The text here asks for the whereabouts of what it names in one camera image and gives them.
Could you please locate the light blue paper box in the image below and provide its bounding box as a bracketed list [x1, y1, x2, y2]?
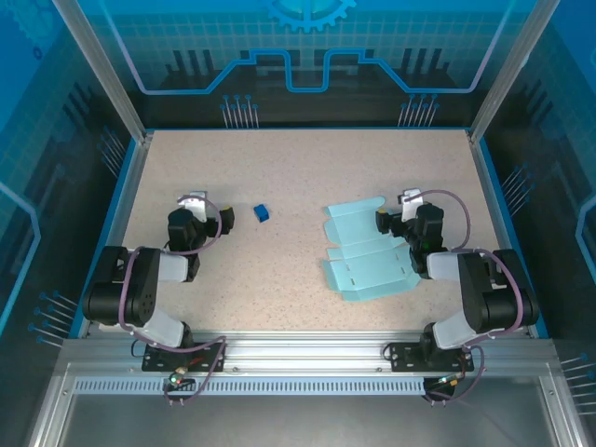
[320, 196, 421, 304]

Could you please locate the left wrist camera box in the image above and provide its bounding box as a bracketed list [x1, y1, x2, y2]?
[176, 190, 210, 223]

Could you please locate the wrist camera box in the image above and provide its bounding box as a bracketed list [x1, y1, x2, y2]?
[397, 187, 426, 221]
[176, 190, 210, 223]

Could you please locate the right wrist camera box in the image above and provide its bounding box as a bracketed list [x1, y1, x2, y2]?
[397, 187, 426, 221]

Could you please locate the aluminium side rail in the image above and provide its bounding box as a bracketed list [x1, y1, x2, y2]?
[75, 131, 156, 340]
[465, 129, 553, 341]

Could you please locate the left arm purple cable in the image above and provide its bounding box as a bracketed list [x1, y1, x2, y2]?
[117, 195, 229, 407]

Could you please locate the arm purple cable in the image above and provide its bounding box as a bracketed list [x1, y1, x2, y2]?
[117, 195, 229, 407]
[402, 188, 523, 407]

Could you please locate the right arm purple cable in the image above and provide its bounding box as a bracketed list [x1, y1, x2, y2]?
[402, 188, 523, 407]

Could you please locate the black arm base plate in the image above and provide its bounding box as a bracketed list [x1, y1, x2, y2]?
[386, 341, 477, 374]
[141, 341, 228, 374]

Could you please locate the aluminium cross rail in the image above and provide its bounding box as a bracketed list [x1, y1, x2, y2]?
[59, 329, 559, 374]

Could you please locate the slotted grey cable duct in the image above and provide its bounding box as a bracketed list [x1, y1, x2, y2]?
[73, 377, 428, 395]

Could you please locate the aluminium frame post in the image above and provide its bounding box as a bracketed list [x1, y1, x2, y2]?
[467, 0, 561, 144]
[49, 0, 156, 146]

